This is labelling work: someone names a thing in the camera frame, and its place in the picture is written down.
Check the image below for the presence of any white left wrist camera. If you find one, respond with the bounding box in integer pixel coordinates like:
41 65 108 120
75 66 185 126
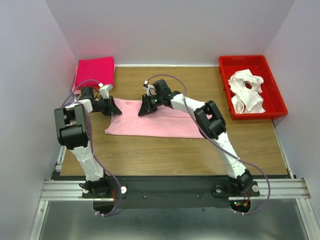
98 82 113 99

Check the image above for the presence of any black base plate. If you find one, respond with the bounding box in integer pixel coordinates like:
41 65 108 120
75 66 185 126
79 176 260 209

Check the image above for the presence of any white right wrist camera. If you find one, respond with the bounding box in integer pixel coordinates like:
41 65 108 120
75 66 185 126
142 80 157 96

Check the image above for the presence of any light pink t-shirt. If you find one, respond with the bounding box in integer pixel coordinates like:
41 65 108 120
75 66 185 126
104 98 204 139

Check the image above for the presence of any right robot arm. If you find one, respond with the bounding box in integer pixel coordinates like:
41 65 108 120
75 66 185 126
138 79 253 195

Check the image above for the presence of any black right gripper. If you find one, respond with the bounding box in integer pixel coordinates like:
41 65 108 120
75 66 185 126
138 93 163 116

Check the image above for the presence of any folded magenta t-shirt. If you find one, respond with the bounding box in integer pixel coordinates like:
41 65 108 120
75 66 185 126
74 56 116 88

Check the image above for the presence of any aluminium frame rail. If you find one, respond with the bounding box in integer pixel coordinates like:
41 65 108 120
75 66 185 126
40 178 311 201

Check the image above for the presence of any red plastic bin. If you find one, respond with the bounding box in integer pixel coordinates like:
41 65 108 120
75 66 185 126
218 55 288 121

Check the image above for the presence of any white crumpled t-shirt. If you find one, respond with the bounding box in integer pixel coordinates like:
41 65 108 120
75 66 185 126
228 69 266 114

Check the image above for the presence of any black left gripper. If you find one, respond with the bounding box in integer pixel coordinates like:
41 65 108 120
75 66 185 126
94 96 122 116

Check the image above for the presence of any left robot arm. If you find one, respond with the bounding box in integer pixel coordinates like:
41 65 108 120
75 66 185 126
54 83 122 198

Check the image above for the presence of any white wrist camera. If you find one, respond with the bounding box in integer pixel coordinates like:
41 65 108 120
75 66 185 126
142 80 157 96
98 82 113 99

